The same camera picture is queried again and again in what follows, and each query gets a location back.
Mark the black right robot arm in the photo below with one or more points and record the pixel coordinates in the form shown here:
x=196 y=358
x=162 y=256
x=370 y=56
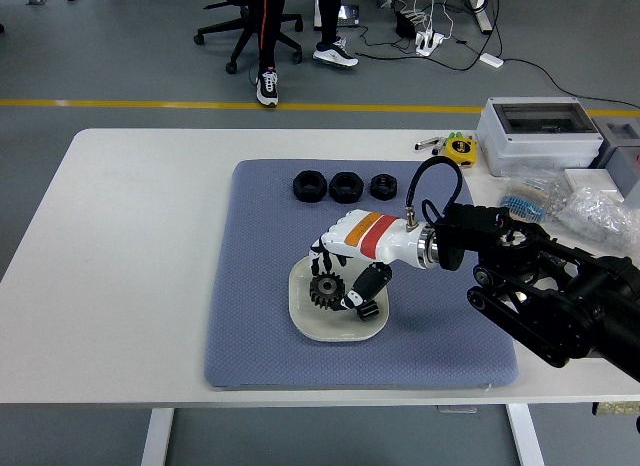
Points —
x=550 y=306

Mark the blue-grey textured mat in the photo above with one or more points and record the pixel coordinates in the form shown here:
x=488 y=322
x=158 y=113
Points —
x=260 y=286

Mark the grey device housing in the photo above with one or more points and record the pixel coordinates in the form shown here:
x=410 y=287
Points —
x=622 y=156

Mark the green capped markers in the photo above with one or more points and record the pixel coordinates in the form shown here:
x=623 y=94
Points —
x=454 y=136

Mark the white square plate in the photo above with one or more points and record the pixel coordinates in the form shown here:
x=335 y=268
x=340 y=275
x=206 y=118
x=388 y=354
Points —
x=325 y=328

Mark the small black hex nut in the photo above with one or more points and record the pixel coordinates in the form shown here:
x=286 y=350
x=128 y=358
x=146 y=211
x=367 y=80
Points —
x=376 y=190

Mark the white table leg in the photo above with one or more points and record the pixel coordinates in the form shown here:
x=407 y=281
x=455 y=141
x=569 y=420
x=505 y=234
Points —
x=157 y=436
x=525 y=436

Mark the silver black marker pen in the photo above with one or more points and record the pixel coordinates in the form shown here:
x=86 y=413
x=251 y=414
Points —
x=425 y=144

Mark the person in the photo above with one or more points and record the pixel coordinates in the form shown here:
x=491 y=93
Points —
x=267 y=36

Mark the white power adapter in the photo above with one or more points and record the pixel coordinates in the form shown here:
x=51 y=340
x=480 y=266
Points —
x=491 y=60

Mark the large black hex nut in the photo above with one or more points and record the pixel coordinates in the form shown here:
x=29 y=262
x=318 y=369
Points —
x=337 y=192
x=301 y=191

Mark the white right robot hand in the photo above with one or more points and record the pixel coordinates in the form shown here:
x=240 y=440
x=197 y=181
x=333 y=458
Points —
x=385 y=238

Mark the yellow tape measure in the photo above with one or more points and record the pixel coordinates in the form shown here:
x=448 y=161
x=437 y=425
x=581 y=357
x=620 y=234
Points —
x=462 y=151

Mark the black office chair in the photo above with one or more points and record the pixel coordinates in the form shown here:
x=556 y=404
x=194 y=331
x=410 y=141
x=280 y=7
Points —
x=235 y=26

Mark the clear bag of white parts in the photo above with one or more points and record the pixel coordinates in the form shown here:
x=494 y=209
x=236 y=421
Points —
x=600 y=218

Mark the black desk phone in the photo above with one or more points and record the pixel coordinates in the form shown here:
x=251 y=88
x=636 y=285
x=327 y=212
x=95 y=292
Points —
x=349 y=15

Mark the small black metal gear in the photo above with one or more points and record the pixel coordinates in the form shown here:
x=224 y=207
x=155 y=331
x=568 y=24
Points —
x=367 y=312

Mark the grey electrical enclosure box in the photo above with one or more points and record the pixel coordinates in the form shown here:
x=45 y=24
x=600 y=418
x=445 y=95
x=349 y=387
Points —
x=540 y=146

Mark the yellowish terminal strip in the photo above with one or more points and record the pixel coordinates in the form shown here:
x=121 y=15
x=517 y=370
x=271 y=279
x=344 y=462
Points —
x=617 y=408

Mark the flat white box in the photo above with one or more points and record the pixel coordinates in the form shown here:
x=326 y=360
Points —
x=590 y=178

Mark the black power brick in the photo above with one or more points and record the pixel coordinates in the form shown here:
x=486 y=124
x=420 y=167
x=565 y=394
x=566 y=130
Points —
x=405 y=23

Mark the large black metal gear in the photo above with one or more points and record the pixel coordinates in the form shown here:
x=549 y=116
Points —
x=326 y=292

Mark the white power strip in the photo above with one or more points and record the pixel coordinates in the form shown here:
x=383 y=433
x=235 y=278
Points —
x=429 y=42

